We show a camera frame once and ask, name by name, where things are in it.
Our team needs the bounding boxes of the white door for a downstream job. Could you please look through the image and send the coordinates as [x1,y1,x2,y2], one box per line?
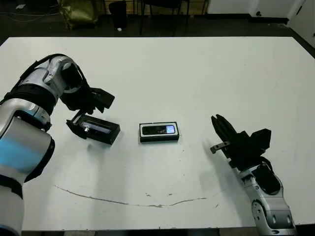
[286,0,315,47]

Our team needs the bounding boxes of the wooden shipping crate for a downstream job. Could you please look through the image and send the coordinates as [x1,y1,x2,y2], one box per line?
[126,0,143,16]
[189,0,211,14]

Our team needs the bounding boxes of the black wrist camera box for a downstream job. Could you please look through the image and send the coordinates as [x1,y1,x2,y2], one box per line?
[90,86,116,114]
[250,127,272,155]

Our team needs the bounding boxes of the slim black camera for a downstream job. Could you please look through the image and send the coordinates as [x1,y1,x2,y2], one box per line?
[142,124,177,136]

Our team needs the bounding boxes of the thin light floor cable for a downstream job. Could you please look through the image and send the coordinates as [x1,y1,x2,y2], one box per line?
[0,11,60,23]

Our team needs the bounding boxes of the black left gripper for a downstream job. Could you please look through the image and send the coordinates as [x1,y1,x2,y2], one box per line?
[60,83,104,140]

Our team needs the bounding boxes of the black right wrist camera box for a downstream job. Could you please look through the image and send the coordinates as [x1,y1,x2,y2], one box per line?
[250,127,272,155]

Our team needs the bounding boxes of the black waste bin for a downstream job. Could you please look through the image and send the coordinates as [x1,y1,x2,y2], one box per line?
[108,0,128,29]

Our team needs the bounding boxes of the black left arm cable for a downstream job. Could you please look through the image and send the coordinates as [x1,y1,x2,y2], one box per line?
[19,53,86,87]

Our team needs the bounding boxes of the black box base white tray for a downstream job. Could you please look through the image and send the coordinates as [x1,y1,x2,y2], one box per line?
[139,121,182,144]

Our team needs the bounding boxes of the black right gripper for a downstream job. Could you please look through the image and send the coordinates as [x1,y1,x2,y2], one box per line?
[210,114,266,172]

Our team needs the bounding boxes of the yellow-green plastic bag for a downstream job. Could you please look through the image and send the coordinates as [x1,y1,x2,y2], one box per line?
[58,0,99,30]

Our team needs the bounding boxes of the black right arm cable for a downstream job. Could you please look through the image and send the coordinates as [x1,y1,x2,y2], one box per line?
[255,156,274,177]

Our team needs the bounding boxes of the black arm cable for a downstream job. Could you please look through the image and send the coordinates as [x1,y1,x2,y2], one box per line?
[255,156,274,177]
[19,53,86,87]

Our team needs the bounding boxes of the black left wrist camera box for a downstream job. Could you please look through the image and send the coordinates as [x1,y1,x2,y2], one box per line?
[90,86,116,114]

